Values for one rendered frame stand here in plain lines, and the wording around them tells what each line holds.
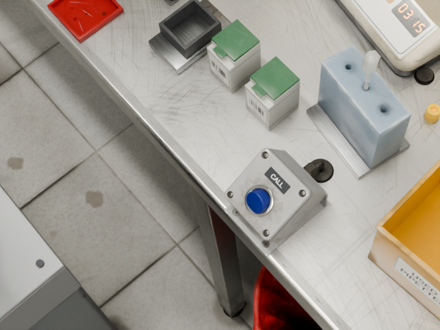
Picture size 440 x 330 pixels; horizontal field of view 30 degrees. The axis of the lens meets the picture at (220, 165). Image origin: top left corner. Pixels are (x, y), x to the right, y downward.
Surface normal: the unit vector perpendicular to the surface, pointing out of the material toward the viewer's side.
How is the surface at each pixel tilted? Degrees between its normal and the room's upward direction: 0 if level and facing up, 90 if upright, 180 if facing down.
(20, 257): 3
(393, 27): 25
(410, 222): 0
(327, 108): 90
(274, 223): 30
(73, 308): 90
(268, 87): 0
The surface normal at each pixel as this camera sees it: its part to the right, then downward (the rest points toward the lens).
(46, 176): -0.06, -0.40
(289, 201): -0.44, -0.04
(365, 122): -0.84, 0.51
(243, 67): 0.65, 0.68
